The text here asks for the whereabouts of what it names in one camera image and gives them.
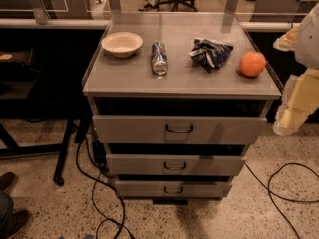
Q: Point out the dark shoe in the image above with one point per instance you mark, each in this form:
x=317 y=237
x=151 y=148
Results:
x=18 y=223
x=7 y=180

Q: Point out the white horizontal rail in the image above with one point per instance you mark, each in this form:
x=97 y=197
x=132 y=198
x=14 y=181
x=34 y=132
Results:
x=103 y=24

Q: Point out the blue crumpled chip bag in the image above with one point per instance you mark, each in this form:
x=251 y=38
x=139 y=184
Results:
x=212 y=55

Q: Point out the grey drawer cabinet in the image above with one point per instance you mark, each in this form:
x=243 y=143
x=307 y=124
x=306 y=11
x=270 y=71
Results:
x=129 y=87

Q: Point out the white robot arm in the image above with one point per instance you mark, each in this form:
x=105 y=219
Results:
x=307 y=42

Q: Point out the black desk frame left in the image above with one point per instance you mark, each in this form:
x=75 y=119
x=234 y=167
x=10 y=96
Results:
x=37 y=88

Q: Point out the dark shoe lower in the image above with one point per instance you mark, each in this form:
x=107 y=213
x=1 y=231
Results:
x=18 y=223

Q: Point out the silver blue soda can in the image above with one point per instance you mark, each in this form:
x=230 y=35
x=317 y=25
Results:
x=159 y=58

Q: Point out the grey top drawer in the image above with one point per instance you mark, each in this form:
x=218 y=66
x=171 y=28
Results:
x=178 y=129

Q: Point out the dark shoe upper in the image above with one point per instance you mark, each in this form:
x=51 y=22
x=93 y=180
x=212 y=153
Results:
x=7 y=180

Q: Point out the black power adapter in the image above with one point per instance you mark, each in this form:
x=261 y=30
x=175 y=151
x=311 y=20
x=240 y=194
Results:
x=99 y=153

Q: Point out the grey drawer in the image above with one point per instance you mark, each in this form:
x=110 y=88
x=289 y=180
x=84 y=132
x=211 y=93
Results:
x=176 y=189
x=178 y=129
x=194 y=165

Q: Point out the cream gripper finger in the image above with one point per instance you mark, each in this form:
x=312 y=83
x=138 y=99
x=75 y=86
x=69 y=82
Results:
x=300 y=99
x=287 y=41

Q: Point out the white paper bowl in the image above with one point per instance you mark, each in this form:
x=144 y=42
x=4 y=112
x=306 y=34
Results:
x=122 y=44

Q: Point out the orange fruit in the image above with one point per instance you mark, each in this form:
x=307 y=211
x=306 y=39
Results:
x=252 y=64

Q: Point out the grey bottom drawer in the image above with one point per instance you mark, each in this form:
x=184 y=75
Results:
x=176 y=189

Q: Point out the grey middle drawer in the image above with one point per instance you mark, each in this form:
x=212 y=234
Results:
x=194 y=165

